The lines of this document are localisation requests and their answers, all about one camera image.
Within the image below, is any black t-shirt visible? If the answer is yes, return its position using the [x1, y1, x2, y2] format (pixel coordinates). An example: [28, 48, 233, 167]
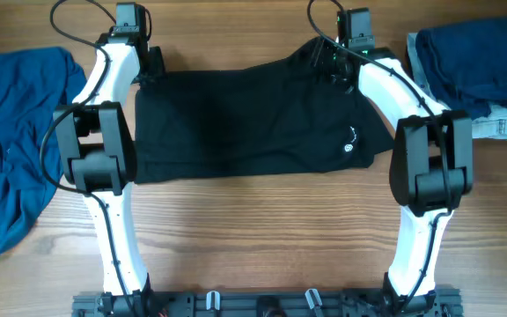
[136, 39, 393, 184]

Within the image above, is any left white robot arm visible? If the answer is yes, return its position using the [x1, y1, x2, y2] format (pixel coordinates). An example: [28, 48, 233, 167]
[54, 32, 158, 316]

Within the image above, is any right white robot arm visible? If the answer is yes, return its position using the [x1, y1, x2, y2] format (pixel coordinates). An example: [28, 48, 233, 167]
[330, 41, 473, 316]

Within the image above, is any navy blue folded garment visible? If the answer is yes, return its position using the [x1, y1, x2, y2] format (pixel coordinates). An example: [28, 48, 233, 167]
[415, 17, 507, 119]

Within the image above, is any teal blue shirt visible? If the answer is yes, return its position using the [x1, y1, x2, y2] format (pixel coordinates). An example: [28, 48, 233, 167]
[0, 47, 86, 255]

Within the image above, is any grey folded garment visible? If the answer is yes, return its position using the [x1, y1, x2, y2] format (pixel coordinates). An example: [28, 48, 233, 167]
[407, 33, 507, 140]

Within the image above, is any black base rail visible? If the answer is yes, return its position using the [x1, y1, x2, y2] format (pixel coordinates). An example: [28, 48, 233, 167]
[71, 288, 464, 317]

